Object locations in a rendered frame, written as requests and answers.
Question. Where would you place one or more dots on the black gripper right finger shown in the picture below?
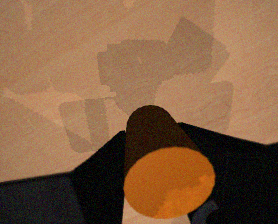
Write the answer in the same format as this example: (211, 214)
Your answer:
(246, 175)

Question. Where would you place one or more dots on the orange knob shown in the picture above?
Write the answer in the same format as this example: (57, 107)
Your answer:
(165, 174)

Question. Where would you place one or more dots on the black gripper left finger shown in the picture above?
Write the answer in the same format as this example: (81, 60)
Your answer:
(92, 193)

